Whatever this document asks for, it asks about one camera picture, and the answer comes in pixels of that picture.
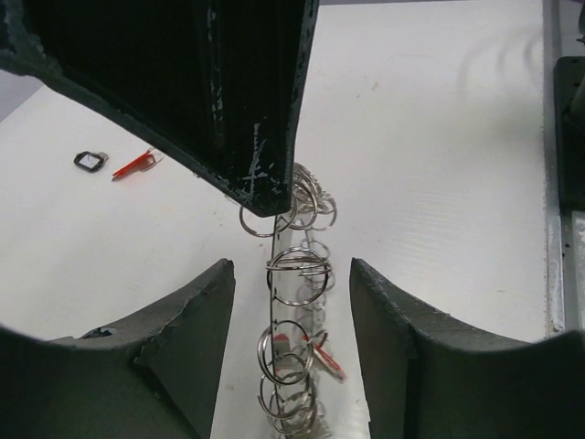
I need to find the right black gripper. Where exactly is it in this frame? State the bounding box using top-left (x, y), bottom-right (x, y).
top-left (1, 0), bottom-right (319, 217)

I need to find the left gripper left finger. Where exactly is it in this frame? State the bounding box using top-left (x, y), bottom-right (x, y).
top-left (1, 259), bottom-right (236, 438)

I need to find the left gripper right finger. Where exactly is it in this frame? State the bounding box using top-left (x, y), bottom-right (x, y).
top-left (349, 259), bottom-right (584, 438)

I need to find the red key tag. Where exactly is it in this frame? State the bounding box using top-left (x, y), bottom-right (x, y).
top-left (112, 147), bottom-right (165, 182)

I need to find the metal disc with key rings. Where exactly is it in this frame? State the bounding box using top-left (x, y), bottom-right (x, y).
top-left (239, 164), bottom-right (337, 438)

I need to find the red handled key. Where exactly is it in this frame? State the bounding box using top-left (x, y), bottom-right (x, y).
top-left (271, 330), bottom-right (346, 385)

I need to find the black white key tag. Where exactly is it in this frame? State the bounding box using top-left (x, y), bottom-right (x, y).
top-left (73, 151), bottom-right (109, 173)

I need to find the aluminium mounting rail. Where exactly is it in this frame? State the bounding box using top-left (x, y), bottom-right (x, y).
top-left (543, 1), bottom-right (584, 336)

